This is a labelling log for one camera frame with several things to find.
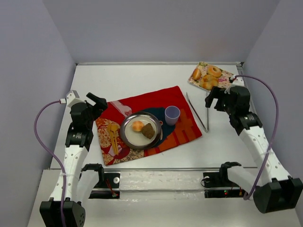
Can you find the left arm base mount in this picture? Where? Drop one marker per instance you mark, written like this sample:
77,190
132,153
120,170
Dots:
104,183

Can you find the yellow plastic fork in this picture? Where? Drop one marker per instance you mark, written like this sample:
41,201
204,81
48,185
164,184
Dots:
114,129

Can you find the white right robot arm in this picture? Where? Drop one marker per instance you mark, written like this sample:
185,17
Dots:
273,189

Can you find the small round bun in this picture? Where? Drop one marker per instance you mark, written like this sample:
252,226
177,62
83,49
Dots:
137,126

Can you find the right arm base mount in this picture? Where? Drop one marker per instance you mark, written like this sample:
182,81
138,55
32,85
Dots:
225,185

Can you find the red patterned cloth mat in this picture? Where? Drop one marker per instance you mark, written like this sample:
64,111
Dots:
184,131

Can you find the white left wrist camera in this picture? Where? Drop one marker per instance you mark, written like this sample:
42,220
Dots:
71,98

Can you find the lilac plastic cup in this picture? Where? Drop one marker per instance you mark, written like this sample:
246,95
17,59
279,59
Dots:
172,114

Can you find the metal tongs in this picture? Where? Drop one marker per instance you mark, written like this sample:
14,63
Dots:
201,113

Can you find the round golden bread roll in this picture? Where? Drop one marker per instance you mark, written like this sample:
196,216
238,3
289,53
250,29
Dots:
196,75

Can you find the dark brown chocolate bread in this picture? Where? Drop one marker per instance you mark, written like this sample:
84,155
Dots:
148,131

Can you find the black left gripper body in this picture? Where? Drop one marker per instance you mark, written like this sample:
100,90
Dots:
95,105

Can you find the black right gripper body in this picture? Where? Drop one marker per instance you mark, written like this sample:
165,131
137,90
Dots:
217,97

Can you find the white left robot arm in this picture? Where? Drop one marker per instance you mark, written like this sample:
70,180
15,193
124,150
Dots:
65,206

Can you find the twisted knot bread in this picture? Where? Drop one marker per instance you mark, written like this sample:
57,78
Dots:
208,81

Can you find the round metal plate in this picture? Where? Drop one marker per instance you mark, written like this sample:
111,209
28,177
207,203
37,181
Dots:
135,140

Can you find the yellow plastic spoon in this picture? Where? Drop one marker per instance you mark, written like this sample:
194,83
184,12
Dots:
111,137

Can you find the ring bagel bread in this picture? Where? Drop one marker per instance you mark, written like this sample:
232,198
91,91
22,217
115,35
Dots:
214,71

